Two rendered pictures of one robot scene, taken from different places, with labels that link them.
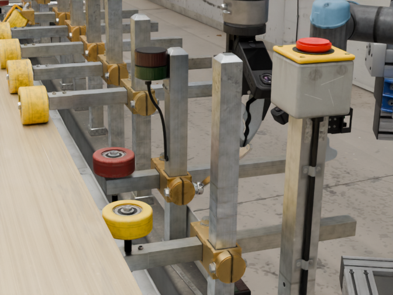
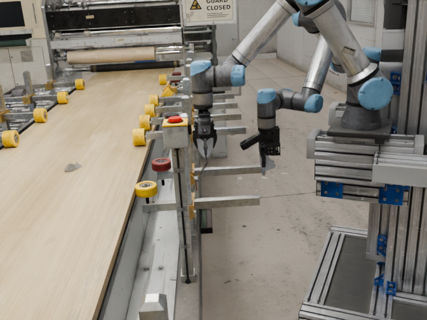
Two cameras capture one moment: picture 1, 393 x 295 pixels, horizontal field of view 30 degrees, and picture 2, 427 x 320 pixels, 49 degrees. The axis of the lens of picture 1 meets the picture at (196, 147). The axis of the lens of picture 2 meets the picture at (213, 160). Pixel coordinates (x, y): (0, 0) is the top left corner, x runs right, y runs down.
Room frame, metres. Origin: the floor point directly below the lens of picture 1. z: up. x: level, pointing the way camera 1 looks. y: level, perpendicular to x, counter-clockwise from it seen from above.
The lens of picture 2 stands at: (-0.34, -0.64, 1.56)
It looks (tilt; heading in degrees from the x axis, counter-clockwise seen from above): 20 degrees down; 19
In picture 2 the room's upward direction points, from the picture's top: 3 degrees counter-clockwise
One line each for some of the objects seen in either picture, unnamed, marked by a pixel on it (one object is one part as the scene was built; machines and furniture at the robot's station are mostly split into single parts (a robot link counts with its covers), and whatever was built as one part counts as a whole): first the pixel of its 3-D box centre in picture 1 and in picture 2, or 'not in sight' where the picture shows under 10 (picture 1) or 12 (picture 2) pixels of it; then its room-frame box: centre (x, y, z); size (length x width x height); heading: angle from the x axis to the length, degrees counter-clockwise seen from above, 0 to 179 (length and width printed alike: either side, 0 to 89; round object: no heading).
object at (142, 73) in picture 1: (151, 69); not in sight; (1.29, 0.08, 1.08); 0.06 x 0.06 x 0.02
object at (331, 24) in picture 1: (329, 28); (266, 103); (1.46, -0.26, 1.13); 0.09 x 0.08 x 0.11; 154
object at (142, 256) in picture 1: (240, 243); (201, 204); (1.12, -0.08, 0.82); 0.44 x 0.03 x 0.04; 110
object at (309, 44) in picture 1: (313, 48); (175, 120); (0.82, -0.13, 1.22); 0.04 x 0.04 x 0.02
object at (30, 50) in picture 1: (97, 45); (193, 106); (2.06, 0.29, 0.95); 0.50 x 0.04 x 0.04; 110
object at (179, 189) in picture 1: (170, 180); (187, 174); (1.33, 0.05, 0.85); 0.14 x 0.06 x 0.05; 20
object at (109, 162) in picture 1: (114, 179); (162, 172); (1.31, 0.16, 0.85); 0.08 x 0.08 x 0.11
